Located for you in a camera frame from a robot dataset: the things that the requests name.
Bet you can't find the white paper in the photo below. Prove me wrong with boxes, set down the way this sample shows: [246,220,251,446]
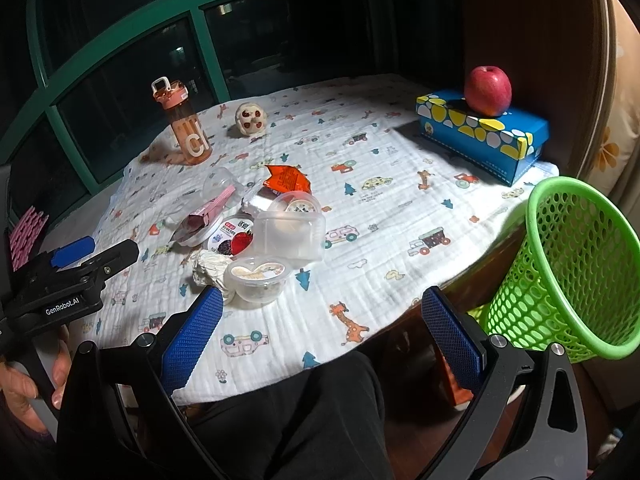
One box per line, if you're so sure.
[189,249,235,304]

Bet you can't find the jelly cup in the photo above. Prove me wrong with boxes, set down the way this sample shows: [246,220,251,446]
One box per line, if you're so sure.
[224,257,292,304]
[268,191,321,214]

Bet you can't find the pink paper wrapper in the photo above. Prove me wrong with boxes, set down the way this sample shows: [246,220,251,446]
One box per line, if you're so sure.
[170,186,234,242]

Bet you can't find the berry yogurt cup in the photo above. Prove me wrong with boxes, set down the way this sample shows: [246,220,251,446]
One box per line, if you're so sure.
[204,214,254,256]

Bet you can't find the clear square plastic container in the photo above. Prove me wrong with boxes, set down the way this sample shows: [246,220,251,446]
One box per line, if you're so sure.
[248,211,326,263]

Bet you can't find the orange snack wrapper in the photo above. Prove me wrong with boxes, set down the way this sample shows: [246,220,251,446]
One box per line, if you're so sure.
[264,165,311,194]

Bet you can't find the white plastic cup lid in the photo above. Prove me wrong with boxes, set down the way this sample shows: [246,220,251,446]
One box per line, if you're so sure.
[176,214,224,248]

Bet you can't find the clear plastic cup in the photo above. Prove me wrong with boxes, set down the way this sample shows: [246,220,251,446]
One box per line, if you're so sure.
[202,167,246,209]

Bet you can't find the person's left hand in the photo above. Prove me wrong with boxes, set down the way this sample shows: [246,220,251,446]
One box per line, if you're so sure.
[1,325,72,434]

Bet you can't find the pink patterned object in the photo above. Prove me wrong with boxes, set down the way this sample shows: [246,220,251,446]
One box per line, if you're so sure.
[10,206,49,271]

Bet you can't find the green plastic mesh basket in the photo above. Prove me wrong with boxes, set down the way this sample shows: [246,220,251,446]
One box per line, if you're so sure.
[474,177,639,363]

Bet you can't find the person's dark trouser legs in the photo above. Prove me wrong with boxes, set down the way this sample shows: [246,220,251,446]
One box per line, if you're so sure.
[189,351,394,479]

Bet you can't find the orange water bottle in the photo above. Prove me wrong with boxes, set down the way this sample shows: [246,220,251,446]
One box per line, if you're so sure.
[151,76,212,165]

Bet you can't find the white printed cartoon tablecloth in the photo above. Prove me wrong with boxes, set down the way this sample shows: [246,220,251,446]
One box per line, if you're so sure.
[70,76,559,404]

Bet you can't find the blue yellow tissue box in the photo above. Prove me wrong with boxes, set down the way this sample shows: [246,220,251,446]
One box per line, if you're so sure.
[414,90,549,185]

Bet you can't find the white skull squishy toy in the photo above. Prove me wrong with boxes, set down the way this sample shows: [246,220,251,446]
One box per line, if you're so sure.
[235,102,268,136]

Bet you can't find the red apple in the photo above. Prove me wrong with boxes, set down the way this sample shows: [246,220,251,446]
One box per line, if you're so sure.
[464,66,512,117]

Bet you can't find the green window frame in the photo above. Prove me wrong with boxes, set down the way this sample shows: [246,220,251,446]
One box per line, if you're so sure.
[1,0,234,195]

